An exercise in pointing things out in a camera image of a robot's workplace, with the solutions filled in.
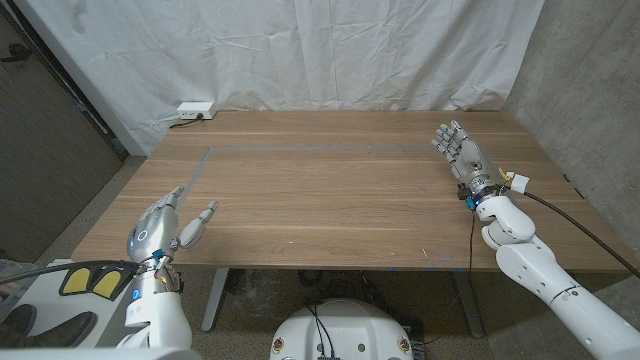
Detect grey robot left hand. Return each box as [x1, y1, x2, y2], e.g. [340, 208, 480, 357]
[127, 186, 220, 269]

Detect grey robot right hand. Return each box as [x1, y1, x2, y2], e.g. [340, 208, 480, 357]
[431, 119, 501, 199]

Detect black yellow foot pedal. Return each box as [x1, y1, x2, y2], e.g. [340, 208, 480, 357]
[58, 264, 137, 302]

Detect grey table leg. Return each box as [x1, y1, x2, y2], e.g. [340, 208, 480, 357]
[452, 271, 485, 340]
[201, 268, 230, 333]

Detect white floor board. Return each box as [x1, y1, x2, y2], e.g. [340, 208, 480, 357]
[4, 258, 151, 349]

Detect white robot head housing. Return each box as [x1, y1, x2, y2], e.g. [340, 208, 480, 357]
[0, 346, 204, 360]

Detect white power strip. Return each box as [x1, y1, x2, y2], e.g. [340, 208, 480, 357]
[176, 101, 218, 121]

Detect clear plastic box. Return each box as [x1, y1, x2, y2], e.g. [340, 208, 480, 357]
[0, 258, 26, 321]

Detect white wrinkled backdrop sheet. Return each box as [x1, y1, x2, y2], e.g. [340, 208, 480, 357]
[14, 0, 546, 156]

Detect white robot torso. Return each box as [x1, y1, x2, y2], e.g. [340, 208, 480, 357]
[269, 298, 415, 360]

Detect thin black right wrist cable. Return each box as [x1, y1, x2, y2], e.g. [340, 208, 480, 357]
[424, 208, 477, 346]

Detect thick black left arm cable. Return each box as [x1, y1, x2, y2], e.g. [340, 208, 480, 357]
[0, 259, 144, 286]

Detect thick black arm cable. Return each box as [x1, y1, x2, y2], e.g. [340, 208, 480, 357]
[0, 259, 144, 286]
[499, 171, 640, 280]

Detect black power cord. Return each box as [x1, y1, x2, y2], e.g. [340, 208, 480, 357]
[168, 113, 205, 130]

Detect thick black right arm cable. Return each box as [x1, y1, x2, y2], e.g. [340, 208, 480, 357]
[499, 171, 640, 280]

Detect tangled black floor cables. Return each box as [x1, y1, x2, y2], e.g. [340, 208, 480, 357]
[297, 269, 401, 311]

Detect thin black torso cable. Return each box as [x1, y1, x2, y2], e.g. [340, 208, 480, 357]
[305, 303, 326, 359]

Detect thin blue torso cable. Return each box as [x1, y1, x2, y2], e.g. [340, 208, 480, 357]
[315, 312, 336, 359]

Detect black door handle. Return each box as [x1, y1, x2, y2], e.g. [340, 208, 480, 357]
[0, 42, 32, 64]

